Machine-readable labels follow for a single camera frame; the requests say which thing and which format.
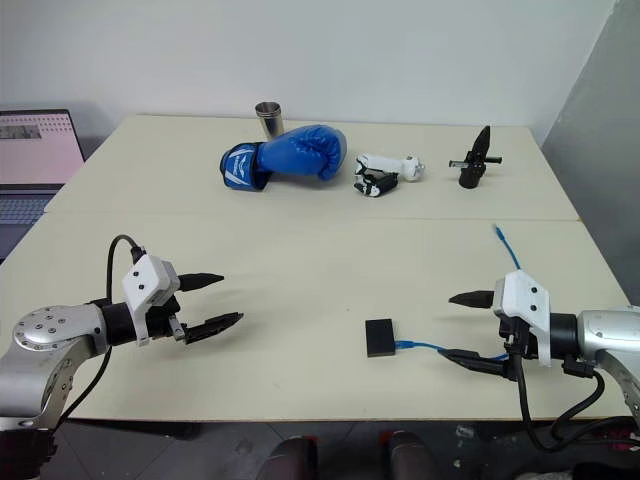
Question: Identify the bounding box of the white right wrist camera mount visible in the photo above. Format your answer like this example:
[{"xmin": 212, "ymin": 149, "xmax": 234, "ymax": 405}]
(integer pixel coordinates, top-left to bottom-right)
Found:
[{"xmin": 493, "ymin": 270, "xmax": 553, "ymax": 368}]

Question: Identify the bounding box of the steel cup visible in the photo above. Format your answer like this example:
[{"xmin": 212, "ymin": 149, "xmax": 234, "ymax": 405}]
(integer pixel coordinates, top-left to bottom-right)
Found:
[{"xmin": 254, "ymin": 101, "xmax": 285, "ymax": 139}]

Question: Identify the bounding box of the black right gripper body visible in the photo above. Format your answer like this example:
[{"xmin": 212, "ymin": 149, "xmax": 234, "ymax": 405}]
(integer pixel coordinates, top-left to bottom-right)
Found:
[{"xmin": 497, "ymin": 314, "xmax": 546, "ymax": 382}]

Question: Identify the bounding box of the small black box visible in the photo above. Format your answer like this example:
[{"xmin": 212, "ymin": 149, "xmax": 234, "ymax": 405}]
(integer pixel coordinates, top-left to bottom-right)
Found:
[{"xmin": 364, "ymin": 318, "xmax": 398, "ymax": 360}]

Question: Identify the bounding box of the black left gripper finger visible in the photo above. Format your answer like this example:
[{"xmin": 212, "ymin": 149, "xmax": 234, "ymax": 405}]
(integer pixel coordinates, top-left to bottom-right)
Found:
[
  {"xmin": 184, "ymin": 312, "xmax": 245, "ymax": 346},
  {"xmin": 177, "ymin": 272, "xmax": 226, "ymax": 292}
]

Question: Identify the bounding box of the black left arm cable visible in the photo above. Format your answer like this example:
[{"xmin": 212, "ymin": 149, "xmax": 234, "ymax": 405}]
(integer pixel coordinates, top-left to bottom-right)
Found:
[{"xmin": 48, "ymin": 234, "xmax": 147, "ymax": 435}]

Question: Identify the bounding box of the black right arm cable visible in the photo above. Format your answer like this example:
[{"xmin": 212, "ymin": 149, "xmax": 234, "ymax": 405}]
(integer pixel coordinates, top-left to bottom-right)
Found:
[{"xmin": 513, "ymin": 344, "xmax": 636, "ymax": 454}]

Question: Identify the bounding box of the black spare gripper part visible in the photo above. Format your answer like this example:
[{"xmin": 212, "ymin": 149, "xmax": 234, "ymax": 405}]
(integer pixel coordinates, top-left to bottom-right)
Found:
[{"xmin": 448, "ymin": 124, "xmax": 503, "ymax": 190}]

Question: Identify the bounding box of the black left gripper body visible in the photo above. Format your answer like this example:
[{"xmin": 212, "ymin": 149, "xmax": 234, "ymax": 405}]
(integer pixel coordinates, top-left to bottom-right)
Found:
[{"xmin": 145, "ymin": 296, "xmax": 190, "ymax": 342}]

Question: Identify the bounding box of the open laptop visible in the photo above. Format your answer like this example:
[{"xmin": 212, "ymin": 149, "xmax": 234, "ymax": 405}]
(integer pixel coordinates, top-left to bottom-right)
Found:
[{"xmin": 0, "ymin": 109, "xmax": 86, "ymax": 263}]

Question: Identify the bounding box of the blue cable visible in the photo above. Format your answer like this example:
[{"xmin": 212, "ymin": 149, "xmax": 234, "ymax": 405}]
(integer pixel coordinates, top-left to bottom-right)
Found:
[{"xmin": 393, "ymin": 224, "xmax": 526, "ymax": 362}]

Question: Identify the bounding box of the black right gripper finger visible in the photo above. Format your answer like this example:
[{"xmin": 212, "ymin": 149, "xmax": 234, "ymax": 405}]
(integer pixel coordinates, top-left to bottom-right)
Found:
[
  {"xmin": 438, "ymin": 348, "xmax": 510, "ymax": 379},
  {"xmin": 448, "ymin": 289, "xmax": 497, "ymax": 309}
]

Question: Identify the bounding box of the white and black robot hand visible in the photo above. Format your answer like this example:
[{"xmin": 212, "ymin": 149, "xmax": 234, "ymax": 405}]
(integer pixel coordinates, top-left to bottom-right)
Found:
[{"xmin": 352, "ymin": 153, "xmax": 428, "ymax": 199}]

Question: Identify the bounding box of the blue boxing glove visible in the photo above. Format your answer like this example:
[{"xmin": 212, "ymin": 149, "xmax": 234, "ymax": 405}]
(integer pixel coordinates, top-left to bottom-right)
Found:
[{"xmin": 219, "ymin": 124, "xmax": 348, "ymax": 192}]

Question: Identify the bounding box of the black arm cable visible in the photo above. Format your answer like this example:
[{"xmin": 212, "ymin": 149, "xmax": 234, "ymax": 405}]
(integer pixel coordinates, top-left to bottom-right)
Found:
[
  {"xmin": 513, "ymin": 344, "xmax": 636, "ymax": 454},
  {"xmin": 48, "ymin": 234, "xmax": 147, "ymax": 435}
]

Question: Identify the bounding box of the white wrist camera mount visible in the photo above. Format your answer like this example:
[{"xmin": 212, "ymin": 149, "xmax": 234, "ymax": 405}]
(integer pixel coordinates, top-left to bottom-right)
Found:
[
  {"xmin": 121, "ymin": 254, "xmax": 180, "ymax": 348},
  {"xmin": 493, "ymin": 270, "xmax": 553, "ymax": 368}
]

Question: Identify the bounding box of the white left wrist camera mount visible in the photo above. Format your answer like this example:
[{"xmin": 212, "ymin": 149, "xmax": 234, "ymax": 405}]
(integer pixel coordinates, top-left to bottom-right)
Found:
[{"xmin": 121, "ymin": 254, "xmax": 180, "ymax": 348}]

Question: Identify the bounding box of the dark rounded robot knee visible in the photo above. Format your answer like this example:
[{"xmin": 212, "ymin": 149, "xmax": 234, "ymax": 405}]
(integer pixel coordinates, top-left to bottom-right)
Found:
[
  {"xmin": 255, "ymin": 435, "xmax": 319, "ymax": 480},
  {"xmin": 381, "ymin": 430, "xmax": 443, "ymax": 480}
]

